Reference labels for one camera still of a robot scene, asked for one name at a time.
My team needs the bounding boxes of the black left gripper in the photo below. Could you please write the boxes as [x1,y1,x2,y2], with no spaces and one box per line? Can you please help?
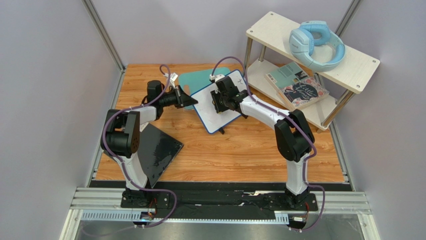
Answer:
[159,85,199,110]

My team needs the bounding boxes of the blue-framed whiteboard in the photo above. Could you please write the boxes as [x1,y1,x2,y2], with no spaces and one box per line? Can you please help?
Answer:
[190,78,241,134]

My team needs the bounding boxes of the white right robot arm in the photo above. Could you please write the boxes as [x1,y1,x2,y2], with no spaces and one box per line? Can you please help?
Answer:
[209,75,315,209]

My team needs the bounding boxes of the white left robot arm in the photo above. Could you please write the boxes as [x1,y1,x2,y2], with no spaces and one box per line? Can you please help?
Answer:
[100,80,198,206]

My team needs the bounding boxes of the teal cutting board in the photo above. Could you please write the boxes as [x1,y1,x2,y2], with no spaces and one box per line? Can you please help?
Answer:
[178,68,213,96]

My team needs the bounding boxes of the black square plate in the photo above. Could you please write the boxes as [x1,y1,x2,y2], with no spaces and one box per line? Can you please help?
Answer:
[137,123,184,188]

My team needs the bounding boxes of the teal book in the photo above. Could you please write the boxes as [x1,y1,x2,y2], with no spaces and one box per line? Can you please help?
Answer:
[264,61,309,91]

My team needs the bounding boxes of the white two-tier shelf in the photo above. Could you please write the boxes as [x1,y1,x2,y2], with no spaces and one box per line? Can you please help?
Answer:
[244,11,380,131]

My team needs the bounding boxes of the floral dark book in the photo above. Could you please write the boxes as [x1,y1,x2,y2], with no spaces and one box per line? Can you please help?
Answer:
[277,77,330,111]

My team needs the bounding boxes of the light blue headphones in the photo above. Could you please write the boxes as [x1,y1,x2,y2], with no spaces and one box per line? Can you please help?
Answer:
[288,20,346,72]

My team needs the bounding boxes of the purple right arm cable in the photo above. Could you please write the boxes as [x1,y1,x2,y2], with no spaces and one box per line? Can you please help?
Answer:
[210,55,326,232]

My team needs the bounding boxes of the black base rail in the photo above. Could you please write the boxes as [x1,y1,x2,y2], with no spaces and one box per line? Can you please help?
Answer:
[89,180,334,221]

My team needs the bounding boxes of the grey slotted cable duct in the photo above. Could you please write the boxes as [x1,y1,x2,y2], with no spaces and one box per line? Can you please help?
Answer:
[80,209,290,225]

